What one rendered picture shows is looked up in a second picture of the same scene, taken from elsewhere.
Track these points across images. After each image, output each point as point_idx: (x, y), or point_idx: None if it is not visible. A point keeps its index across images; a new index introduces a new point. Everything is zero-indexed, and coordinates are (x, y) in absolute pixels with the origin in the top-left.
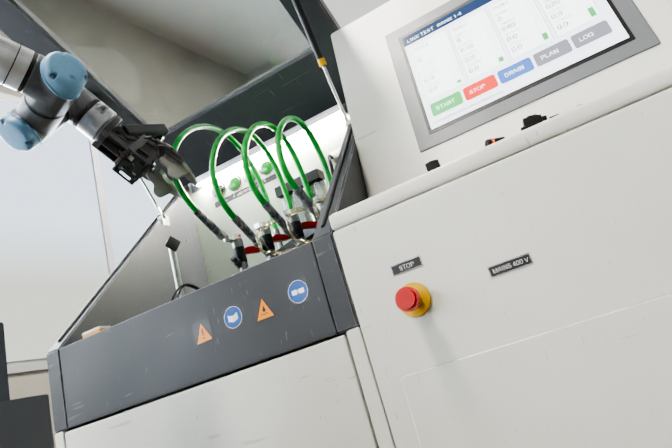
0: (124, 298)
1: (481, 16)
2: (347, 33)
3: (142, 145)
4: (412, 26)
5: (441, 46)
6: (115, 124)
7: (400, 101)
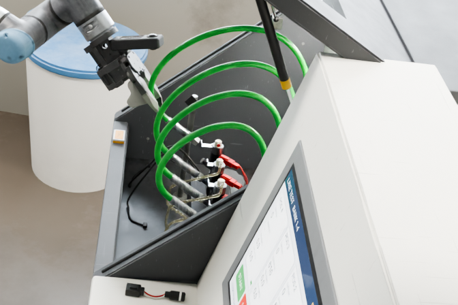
0: (189, 92)
1: (289, 263)
2: (313, 77)
3: (112, 70)
4: (299, 170)
5: (277, 232)
6: (95, 45)
7: (253, 223)
